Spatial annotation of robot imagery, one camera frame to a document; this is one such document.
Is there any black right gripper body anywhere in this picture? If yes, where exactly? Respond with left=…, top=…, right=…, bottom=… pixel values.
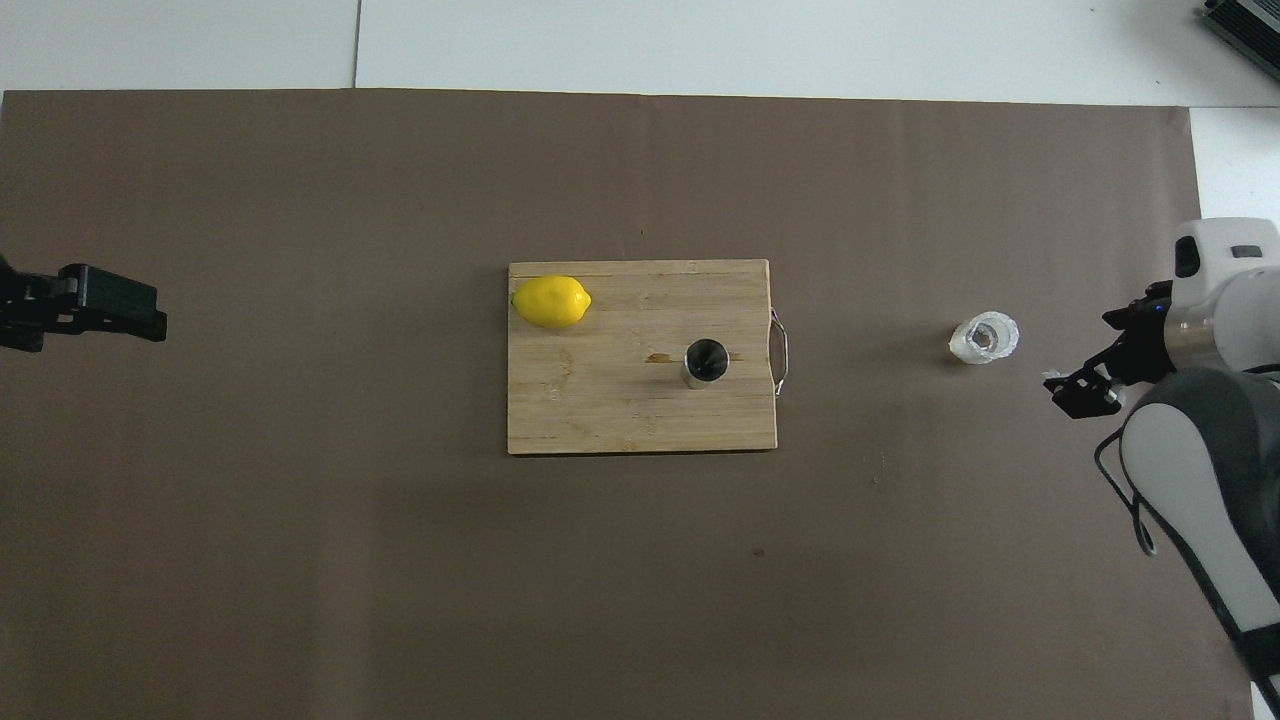
left=1125, top=295, right=1177, bottom=388

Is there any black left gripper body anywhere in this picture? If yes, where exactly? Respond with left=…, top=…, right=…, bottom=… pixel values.
left=0, top=255, right=63, bottom=353

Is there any steel cocktail jigger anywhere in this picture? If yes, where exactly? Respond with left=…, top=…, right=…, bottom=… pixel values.
left=682, top=338, right=731, bottom=390

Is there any grey metal device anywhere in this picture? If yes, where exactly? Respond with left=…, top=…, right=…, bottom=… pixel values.
left=1203, top=0, right=1280, bottom=81

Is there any yellow lemon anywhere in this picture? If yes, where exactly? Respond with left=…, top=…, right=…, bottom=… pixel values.
left=511, top=275, right=593, bottom=330

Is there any wooden cutting board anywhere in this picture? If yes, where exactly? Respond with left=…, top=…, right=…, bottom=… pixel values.
left=506, top=259, right=791, bottom=457

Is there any brown paper table mat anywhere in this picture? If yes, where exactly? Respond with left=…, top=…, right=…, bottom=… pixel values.
left=0, top=88, right=1256, bottom=720

